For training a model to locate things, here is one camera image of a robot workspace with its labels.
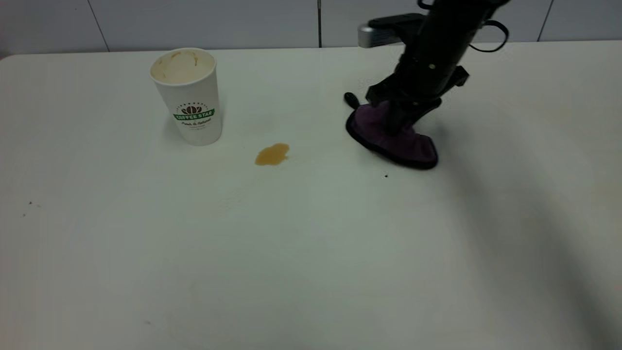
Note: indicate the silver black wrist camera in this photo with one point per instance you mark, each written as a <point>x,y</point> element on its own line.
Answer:
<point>384,31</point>

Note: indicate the brown coffee spill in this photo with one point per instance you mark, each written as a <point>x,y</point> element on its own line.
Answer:
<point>272,155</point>

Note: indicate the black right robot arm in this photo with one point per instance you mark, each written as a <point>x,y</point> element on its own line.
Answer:
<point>457,24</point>

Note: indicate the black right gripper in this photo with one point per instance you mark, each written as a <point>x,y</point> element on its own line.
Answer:
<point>423,78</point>

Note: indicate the white paper coffee cup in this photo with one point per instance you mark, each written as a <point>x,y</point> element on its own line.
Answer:
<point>194,97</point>

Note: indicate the purple cloth with black trim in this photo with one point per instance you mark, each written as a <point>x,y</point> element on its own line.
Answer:
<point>418,148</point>

